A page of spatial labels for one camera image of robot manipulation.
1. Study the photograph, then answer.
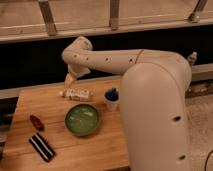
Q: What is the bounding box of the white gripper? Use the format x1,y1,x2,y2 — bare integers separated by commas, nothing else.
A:
64,64,90,88

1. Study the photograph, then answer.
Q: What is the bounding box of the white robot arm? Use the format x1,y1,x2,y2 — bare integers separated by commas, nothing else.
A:
62,36,192,171

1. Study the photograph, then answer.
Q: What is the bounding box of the green ceramic bowl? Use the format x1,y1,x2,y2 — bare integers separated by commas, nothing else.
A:
65,104,100,137

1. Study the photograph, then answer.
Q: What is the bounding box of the white cup with blue object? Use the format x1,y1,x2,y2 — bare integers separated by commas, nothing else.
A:
104,88,119,111

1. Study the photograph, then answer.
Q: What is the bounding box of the black white striped box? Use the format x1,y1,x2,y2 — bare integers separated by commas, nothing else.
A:
29,133,56,162

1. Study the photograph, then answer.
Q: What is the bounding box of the left metal bracket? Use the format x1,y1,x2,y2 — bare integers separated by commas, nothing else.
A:
38,0,57,36

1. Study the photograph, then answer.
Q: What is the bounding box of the metal bracket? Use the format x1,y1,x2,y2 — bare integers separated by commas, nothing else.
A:
188,0,208,23
38,0,57,36
109,0,119,30

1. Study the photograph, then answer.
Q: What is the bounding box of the middle metal bracket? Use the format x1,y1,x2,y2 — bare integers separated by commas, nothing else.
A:
109,0,119,30

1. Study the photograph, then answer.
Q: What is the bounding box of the right metal bracket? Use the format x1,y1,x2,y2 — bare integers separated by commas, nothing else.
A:
188,0,208,23

